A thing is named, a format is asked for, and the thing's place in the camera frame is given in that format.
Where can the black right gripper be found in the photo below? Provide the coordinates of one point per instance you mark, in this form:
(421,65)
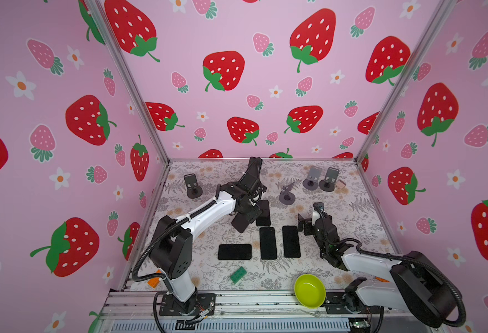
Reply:
(307,220)

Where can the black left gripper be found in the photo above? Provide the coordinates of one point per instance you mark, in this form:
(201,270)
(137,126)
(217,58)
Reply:
(254,213)

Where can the black phone wooden stand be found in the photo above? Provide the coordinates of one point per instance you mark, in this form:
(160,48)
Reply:
(240,223)

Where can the grey round phone stand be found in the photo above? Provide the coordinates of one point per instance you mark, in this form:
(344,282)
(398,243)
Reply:
(311,182)

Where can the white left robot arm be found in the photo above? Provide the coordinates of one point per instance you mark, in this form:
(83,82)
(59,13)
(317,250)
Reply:
(171,248)

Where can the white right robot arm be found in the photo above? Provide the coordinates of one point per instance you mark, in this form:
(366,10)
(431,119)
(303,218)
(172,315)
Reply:
(410,283)

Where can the grey centre phone stand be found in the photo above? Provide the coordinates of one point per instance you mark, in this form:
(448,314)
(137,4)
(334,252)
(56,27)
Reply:
(286,196)

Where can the lime green bowl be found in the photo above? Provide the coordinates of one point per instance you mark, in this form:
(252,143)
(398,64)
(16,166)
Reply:
(310,291)

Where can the green lego brick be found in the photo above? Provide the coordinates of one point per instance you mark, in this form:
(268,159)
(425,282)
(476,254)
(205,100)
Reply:
(238,275)

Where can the orange brick right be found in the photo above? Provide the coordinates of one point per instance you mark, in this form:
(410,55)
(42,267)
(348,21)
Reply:
(382,280)

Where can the orange brick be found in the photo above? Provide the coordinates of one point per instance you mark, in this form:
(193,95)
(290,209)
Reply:
(382,280)
(153,282)

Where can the orange brick left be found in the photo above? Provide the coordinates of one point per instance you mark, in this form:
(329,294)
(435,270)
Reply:
(153,282)

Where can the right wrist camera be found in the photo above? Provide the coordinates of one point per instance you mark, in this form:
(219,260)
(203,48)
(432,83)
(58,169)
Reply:
(318,212)

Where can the pink wall charger cube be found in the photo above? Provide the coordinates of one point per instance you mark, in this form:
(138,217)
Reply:
(341,184)

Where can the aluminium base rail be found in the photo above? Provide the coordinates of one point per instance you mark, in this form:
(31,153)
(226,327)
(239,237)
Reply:
(249,311)

